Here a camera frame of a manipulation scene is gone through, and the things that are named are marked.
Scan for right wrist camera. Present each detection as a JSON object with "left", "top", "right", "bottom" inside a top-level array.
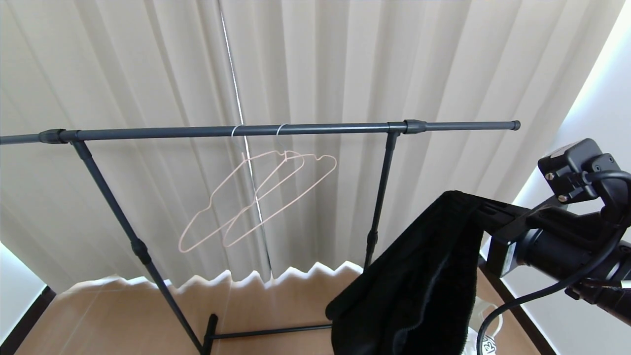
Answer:
[{"left": 537, "top": 138, "right": 624, "bottom": 210}]

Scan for white laundry basket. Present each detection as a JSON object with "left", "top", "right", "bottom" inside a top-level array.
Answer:
[{"left": 468, "top": 296, "right": 504, "bottom": 342}]

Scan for black clothes rack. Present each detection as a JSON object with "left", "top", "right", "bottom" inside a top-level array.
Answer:
[{"left": 0, "top": 119, "right": 521, "bottom": 355}]

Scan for black shorts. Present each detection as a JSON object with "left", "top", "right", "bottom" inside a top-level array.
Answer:
[{"left": 325, "top": 191, "right": 486, "bottom": 355}]

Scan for white printed garment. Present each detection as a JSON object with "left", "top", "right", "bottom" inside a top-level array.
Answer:
[{"left": 463, "top": 325, "right": 499, "bottom": 355}]

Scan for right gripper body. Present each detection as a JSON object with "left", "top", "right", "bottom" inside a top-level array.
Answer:
[{"left": 486, "top": 197, "right": 631, "bottom": 326}]

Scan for pink clothes hanger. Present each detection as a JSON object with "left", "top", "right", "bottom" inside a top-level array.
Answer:
[
  {"left": 222, "top": 123, "right": 338, "bottom": 248},
  {"left": 178, "top": 126, "right": 306, "bottom": 253}
]

